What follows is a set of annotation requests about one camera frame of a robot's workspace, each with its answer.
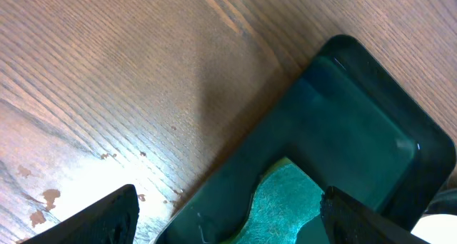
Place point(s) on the dark rectangular sponge tray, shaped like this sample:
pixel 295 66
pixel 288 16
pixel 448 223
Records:
pixel 346 123

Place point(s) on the white round plate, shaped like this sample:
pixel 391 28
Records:
pixel 437 228

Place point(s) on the green scrubbing sponge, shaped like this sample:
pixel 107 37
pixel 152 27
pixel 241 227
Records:
pixel 284 201

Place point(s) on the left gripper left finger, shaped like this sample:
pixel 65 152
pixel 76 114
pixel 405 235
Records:
pixel 111 220

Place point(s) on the round black serving tray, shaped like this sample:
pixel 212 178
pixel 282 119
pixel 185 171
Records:
pixel 443 203

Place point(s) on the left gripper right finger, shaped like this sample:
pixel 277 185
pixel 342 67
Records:
pixel 347 221

